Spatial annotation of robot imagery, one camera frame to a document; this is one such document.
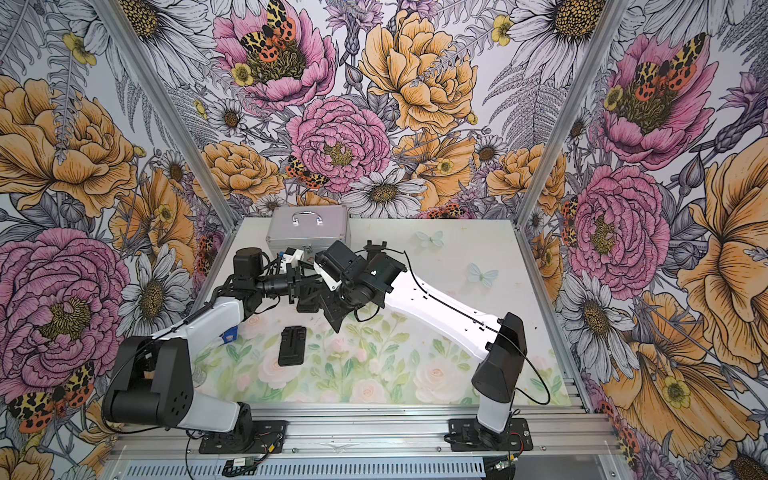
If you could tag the blue small packet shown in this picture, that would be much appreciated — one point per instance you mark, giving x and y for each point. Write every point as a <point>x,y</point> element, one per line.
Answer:
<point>230,335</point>

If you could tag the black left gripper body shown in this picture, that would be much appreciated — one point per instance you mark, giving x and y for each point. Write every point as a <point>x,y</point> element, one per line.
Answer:
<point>290,282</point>

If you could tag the silver aluminium first aid case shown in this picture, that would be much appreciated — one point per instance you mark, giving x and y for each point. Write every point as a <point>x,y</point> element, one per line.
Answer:
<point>308,228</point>

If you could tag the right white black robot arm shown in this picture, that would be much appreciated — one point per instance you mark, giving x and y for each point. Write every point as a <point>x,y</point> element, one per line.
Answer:
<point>498,344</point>

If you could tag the black phone stand front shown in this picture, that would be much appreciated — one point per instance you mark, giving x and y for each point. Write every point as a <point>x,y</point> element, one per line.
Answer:
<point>292,346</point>

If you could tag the aluminium left corner post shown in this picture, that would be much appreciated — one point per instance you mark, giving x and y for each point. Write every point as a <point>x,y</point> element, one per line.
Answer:
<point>147,77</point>

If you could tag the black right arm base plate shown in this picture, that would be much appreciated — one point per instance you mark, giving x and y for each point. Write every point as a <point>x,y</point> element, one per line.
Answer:
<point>468,435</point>

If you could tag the small green circuit board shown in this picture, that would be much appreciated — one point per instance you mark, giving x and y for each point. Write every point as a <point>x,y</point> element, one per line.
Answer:
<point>243,466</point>

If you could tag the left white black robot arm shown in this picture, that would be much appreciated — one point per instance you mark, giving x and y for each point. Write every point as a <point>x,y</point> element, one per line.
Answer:
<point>153,384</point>

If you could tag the aluminium corner post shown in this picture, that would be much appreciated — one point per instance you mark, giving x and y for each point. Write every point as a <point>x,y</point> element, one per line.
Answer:
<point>147,77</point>
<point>607,27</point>

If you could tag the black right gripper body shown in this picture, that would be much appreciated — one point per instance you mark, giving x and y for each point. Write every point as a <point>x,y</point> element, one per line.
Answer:
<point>338,303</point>

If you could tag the aluminium right corner post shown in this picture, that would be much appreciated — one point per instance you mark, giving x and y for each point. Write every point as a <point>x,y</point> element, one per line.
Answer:
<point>607,27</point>

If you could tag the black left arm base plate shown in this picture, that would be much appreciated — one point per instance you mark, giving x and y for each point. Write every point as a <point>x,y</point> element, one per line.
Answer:
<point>252,438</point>

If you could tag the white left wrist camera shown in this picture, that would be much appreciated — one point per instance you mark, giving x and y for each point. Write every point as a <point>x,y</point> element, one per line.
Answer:
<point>291,257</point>

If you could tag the aluminium front rail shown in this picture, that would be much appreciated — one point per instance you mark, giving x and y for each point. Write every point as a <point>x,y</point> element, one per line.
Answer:
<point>348,430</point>

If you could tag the black phone stand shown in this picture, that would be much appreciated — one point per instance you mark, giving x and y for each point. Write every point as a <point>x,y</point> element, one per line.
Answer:
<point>292,346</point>
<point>307,295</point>

